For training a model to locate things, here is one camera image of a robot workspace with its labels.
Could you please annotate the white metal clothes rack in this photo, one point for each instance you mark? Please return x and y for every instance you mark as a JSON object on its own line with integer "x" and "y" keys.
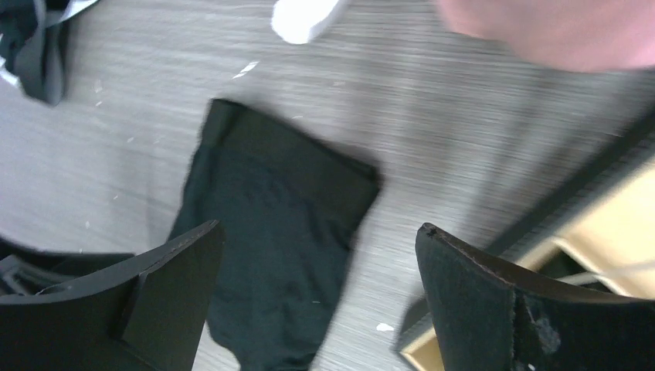
{"x": 300, "y": 22}

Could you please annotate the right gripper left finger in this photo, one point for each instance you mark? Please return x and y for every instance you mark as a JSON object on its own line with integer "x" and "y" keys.
{"x": 144, "y": 313}

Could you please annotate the black compartment storage box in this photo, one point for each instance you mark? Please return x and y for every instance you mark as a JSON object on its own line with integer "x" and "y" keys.
{"x": 595, "y": 231}

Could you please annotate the black white-trimmed underwear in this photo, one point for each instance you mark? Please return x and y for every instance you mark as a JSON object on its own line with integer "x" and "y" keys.
{"x": 33, "y": 42}

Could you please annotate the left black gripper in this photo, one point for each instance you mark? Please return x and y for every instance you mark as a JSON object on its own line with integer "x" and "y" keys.
{"x": 28, "y": 271}

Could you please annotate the plain black underwear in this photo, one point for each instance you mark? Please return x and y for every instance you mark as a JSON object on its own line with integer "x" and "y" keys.
{"x": 290, "y": 207}

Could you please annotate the pink hanging shorts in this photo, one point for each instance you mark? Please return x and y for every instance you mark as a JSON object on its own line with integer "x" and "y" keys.
{"x": 577, "y": 36}

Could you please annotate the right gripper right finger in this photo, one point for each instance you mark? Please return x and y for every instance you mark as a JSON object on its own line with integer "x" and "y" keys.
{"x": 491, "y": 314}

